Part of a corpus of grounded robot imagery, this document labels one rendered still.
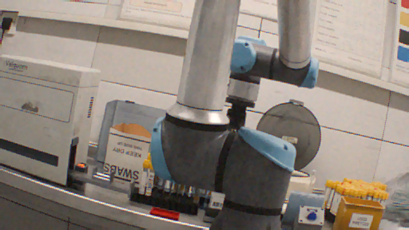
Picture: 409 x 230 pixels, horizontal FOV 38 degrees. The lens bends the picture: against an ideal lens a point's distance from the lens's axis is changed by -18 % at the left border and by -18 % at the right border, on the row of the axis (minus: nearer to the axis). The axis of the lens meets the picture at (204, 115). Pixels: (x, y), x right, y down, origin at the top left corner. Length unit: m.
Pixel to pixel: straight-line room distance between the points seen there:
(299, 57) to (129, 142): 0.64
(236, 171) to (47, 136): 0.58
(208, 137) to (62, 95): 0.50
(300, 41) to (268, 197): 0.36
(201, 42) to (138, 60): 1.01
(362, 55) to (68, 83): 1.07
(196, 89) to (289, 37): 0.26
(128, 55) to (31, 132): 0.70
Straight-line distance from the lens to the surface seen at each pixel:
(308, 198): 1.76
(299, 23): 1.39
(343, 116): 2.29
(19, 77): 1.70
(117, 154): 1.94
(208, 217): 1.67
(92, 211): 1.63
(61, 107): 1.66
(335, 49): 2.28
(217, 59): 1.27
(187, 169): 1.29
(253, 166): 1.26
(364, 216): 1.74
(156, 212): 1.66
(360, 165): 2.32
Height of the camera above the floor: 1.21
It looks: 3 degrees down
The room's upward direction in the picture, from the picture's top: 12 degrees clockwise
